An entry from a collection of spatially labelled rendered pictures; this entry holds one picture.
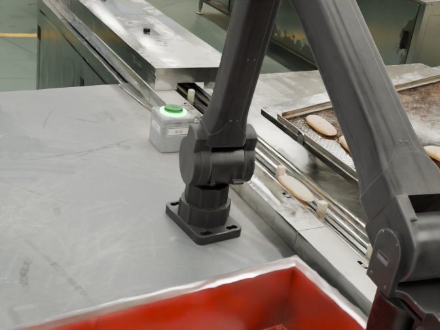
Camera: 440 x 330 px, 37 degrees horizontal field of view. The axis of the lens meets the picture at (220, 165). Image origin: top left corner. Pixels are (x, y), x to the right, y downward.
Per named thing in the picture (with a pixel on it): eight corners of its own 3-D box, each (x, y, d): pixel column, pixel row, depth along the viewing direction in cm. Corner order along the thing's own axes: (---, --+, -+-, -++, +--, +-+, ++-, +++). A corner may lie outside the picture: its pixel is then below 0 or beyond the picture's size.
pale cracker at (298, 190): (272, 178, 123) (274, 173, 123) (289, 176, 125) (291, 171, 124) (301, 203, 115) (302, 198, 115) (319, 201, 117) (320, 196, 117)
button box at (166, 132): (145, 152, 141) (149, 105, 136) (178, 150, 145) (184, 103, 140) (158, 169, 135) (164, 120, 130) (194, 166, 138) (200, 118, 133)
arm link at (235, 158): (220, 181, 111) (190, 182, 109) (228, 125, 107) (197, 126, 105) (239, 207, 104) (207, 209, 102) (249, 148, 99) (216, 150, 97)
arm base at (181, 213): (163, 210, 113) (198, 246, 104) (167, 168, 109) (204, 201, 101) (205, 202, 117) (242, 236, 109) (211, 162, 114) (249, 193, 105)
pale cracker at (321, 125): (300, 118, 141) (301, 114, 141) (316, 115, 142) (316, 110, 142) (325, 138, 133) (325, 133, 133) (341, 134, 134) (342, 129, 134)
